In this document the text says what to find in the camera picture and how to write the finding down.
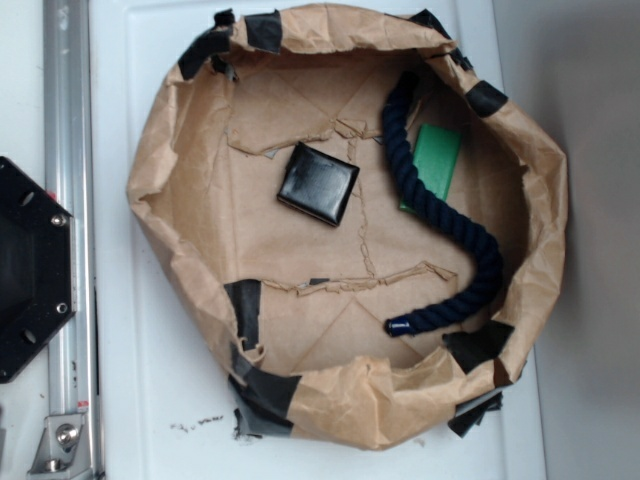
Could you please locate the green rectangular block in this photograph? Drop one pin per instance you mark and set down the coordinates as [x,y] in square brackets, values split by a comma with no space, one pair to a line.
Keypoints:
[435,157]

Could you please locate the metal corner bracket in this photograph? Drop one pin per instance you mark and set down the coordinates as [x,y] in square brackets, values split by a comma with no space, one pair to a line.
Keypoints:
[63,450]

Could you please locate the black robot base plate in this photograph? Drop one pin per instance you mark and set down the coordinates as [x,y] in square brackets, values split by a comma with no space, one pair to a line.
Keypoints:
[36,269]

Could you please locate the aluminium extrusion rail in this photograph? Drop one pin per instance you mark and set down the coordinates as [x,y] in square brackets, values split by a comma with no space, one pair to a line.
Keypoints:
[73,353]

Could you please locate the black square box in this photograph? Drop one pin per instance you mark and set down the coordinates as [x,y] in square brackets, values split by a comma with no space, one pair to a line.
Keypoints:
[318,184]

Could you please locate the brown paper bag bin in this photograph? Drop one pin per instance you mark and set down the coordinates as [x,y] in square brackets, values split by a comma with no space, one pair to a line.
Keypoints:
[374,331]

